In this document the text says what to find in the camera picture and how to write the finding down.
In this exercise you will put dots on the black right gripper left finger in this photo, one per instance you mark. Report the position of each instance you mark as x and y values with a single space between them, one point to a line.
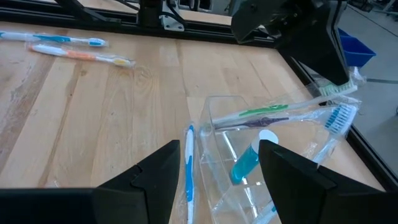
140 199

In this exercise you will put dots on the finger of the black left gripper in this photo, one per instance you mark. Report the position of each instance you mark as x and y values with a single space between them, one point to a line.
255 25
320 49

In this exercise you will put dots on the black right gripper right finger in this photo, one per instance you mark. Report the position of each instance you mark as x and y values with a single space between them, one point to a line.
311 202

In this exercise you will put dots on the blue toothbrush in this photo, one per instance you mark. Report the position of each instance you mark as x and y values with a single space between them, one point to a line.
53 38
189 174
340 118

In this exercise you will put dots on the green toothbrush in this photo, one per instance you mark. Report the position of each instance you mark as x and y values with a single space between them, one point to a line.
264 110

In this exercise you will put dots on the purple toothbrush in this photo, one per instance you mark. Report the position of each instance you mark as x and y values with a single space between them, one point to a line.
258 123

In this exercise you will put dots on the orange toothbrush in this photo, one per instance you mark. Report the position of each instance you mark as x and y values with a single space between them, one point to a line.
81 55

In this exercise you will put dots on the blue plastic bin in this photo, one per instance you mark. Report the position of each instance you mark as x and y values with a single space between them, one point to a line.
357 51

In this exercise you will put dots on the clear acrylic organizer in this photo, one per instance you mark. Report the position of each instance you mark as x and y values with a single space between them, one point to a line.
217 105

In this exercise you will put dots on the black aluminium table frame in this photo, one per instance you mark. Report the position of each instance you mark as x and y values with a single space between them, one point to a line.
202 32

